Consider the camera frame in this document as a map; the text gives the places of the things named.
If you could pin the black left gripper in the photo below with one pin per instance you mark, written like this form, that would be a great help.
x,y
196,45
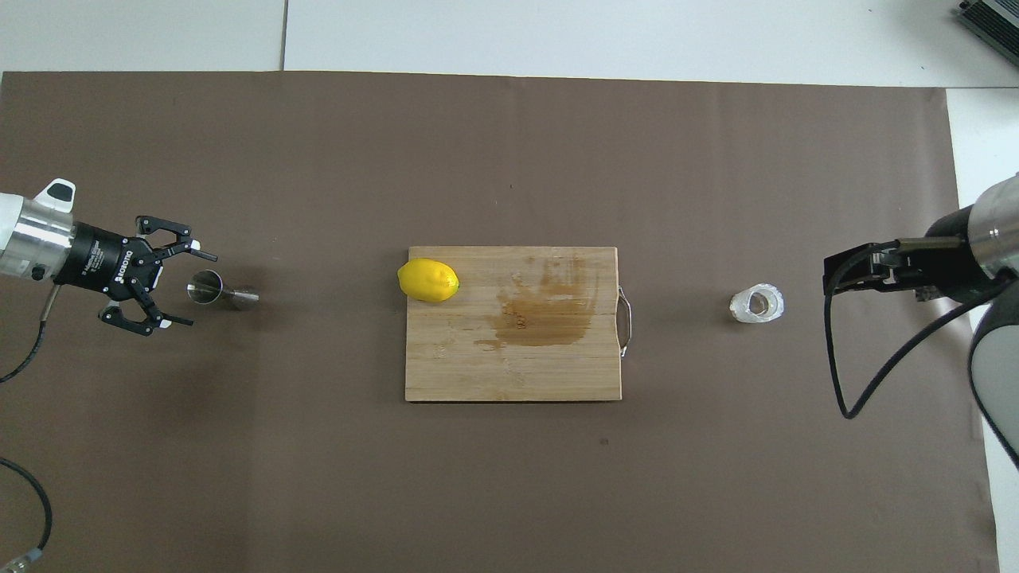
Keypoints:
x,y
103,263

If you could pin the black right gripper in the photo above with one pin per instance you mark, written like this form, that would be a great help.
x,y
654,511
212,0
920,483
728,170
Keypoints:
x,y
955,267

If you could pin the steel double jigger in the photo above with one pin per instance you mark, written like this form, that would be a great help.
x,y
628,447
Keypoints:
x,y
239,298

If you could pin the clear plastic cup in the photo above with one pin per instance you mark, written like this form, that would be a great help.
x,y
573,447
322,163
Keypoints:
x,y
756,303

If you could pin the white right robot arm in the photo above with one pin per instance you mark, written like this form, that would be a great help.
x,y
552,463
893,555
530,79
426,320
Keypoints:
x,y
999,231

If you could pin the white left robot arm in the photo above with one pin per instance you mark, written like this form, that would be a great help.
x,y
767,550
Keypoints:
x,y
24,231

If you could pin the yellow lemon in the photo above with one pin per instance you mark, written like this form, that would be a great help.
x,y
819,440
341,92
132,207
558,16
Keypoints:
x,y
428,280

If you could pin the grey ribbed device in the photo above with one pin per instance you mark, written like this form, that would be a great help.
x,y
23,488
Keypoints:
x,y
995,20

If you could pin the wooden cutting board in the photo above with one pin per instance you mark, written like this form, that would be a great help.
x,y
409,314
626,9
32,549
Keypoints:
x,y
517,374

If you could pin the brown paper table mat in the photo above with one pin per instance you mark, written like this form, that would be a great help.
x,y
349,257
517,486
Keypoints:
x,y
509,493

